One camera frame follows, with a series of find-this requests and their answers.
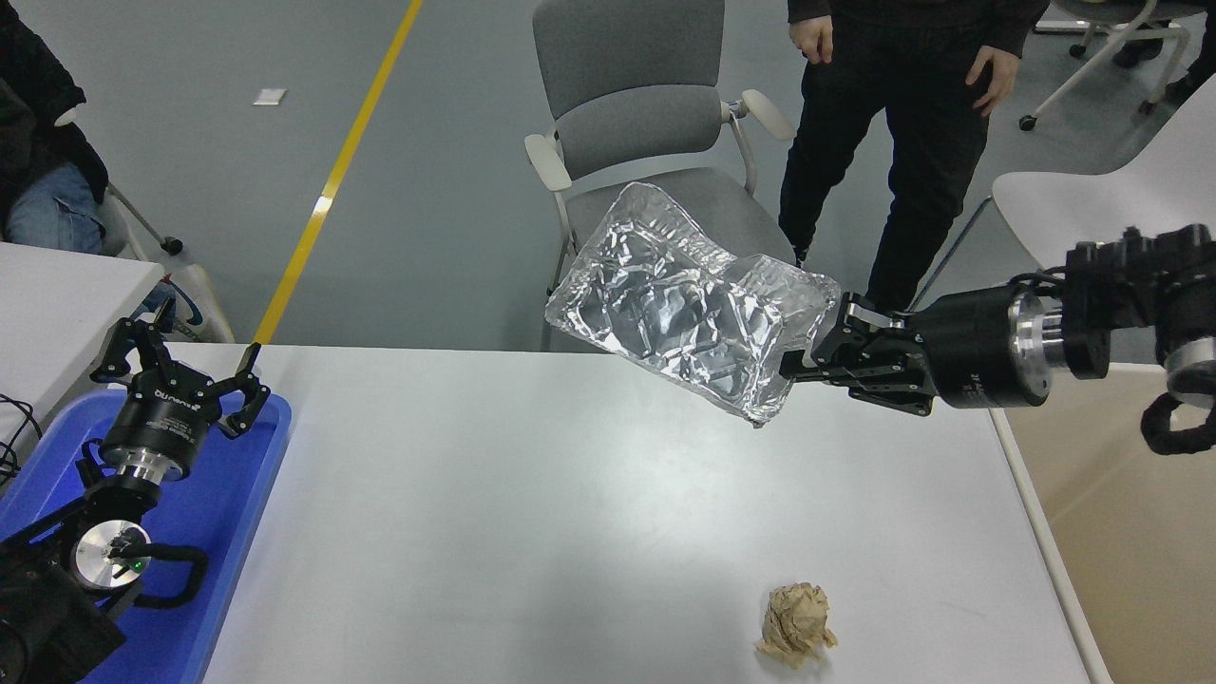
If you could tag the white-framed rolling chair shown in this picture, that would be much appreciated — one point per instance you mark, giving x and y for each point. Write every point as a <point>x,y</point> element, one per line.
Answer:
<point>1069,28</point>

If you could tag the white side table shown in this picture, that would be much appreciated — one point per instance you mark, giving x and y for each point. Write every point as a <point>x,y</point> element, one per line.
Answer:
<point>57,313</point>

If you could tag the person's right hand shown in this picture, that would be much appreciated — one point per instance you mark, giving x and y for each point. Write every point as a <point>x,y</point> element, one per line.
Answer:
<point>812,38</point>

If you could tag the foil tray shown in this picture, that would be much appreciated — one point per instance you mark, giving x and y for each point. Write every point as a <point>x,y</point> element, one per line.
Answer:
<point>665,294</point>

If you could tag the crumpled tan paper ball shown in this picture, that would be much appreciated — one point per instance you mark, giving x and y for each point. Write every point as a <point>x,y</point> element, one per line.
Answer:
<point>796,622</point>

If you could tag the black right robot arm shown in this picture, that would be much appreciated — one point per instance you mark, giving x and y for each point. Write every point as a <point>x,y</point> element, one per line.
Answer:
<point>1111,285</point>

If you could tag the person in black jacket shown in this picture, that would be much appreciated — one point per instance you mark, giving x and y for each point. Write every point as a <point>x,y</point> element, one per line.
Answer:
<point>38,114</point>

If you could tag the grey padded armchair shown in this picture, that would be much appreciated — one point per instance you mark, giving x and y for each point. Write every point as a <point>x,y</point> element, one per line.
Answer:
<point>627,57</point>

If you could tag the blue plastic tray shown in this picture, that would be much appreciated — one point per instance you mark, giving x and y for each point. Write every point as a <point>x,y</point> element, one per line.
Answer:
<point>218,513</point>

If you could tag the yellow floor tape line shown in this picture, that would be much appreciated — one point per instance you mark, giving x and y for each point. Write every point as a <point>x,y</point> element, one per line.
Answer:
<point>332,185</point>

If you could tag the large pale plastic bin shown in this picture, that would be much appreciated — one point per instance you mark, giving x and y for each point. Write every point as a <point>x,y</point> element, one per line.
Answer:
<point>1121,570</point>

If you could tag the grey wheeled chair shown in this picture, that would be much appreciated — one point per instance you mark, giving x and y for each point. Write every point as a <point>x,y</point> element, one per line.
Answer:
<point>112,233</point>

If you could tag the person's left hand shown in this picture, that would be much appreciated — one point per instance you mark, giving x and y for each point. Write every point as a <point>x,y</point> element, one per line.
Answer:
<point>997,81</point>

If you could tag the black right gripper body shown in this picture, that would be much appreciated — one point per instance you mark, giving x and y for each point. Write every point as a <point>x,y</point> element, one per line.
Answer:
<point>964,347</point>

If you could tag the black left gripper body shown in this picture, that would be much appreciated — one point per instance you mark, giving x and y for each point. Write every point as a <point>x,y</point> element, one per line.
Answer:
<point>161,423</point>

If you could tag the white shell chair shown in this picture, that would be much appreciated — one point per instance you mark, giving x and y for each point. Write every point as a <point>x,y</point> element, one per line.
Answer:
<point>1168,161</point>

